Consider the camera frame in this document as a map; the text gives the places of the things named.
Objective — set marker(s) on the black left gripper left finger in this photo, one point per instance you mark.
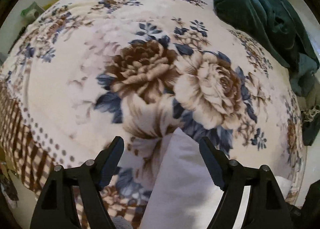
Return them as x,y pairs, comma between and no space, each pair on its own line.
56,207

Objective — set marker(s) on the white pants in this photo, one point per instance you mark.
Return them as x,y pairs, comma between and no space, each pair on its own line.
199,187

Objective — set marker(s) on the dark clothes pile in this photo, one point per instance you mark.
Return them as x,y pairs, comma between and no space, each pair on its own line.
310,124

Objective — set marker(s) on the floral bed blanket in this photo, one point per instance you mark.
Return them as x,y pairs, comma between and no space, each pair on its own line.
87,71

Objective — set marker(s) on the green white clutter bag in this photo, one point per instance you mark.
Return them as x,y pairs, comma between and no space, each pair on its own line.
32,12

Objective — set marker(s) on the dark teal plush blanket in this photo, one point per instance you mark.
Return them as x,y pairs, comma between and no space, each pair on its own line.
278,28

